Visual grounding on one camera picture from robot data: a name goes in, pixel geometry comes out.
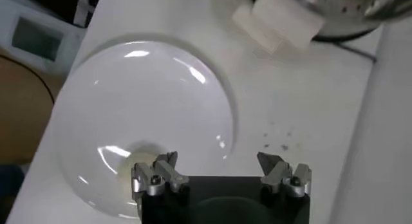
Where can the white electric cooker base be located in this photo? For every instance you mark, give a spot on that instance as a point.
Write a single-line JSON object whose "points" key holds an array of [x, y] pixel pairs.
{"points": [[257, 32]]}

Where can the white robot base panel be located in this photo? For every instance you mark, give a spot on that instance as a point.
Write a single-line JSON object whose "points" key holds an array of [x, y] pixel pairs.
{"points": [[38, 38]]}

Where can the perforated steel steamer basket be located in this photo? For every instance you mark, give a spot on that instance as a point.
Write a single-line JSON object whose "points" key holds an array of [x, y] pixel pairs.
{"points": [[347, 6]]}

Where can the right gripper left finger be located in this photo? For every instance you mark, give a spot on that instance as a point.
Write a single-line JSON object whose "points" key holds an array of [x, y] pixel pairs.
{"points": [[161, 175]]}

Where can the white round plate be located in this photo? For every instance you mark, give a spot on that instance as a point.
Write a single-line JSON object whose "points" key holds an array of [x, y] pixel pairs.
{"points": [[145, 109]]}

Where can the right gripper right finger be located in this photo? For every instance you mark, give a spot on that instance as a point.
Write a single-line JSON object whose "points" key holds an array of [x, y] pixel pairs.
{"points": [[280, 177]]}

